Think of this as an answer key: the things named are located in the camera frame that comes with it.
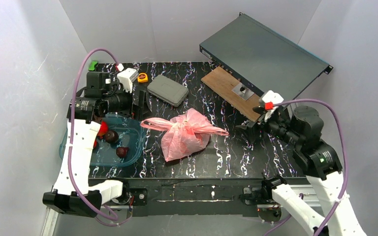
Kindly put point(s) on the metal bracket with knob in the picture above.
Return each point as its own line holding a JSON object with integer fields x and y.
{"x": 242, "y": 91}

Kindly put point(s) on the small red fake fruit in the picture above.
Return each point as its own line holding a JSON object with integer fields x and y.
{"x": 121, "y": 152}

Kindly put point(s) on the blue plastic fruit container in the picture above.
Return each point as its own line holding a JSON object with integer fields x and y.
{"x": 131, "y": 135}

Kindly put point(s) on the dark rack network switch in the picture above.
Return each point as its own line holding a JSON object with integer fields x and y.
{"x": 262, "y": 59}

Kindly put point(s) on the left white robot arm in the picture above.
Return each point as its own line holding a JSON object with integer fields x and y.
{"x": 106, "y": 112}

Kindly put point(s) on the pink plastic bag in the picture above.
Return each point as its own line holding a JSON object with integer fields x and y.
{"x": 184, "y": 134}

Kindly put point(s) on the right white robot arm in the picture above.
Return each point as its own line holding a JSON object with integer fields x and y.
{"x": 321, "y": 166}

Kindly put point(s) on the dark fake plum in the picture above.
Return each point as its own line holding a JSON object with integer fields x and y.
{"x": 111, "y": 137}

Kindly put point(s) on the grey plastic case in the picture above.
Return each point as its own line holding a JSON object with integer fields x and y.
{"x": 168, "y": 90}

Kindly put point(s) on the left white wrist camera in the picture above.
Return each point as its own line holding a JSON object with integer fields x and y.
{"x": 126, "y": 77}

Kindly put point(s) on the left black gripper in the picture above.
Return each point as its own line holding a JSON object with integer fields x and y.
{"x": 137, "y": 103}

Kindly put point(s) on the red fake apple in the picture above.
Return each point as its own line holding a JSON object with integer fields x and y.
{"x": 103, "y": 129}

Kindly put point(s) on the wooden board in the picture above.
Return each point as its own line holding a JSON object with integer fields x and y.
{"x": 222, "y": 83}

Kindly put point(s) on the green small object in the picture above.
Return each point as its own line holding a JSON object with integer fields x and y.
{"x": 93, "y": 65}

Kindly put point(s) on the orange tape measure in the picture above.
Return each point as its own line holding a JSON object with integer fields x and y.
{"x": 142, "y": 78}

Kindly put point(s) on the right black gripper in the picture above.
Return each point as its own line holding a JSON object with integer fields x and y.
{"x": 260, "y": 121}

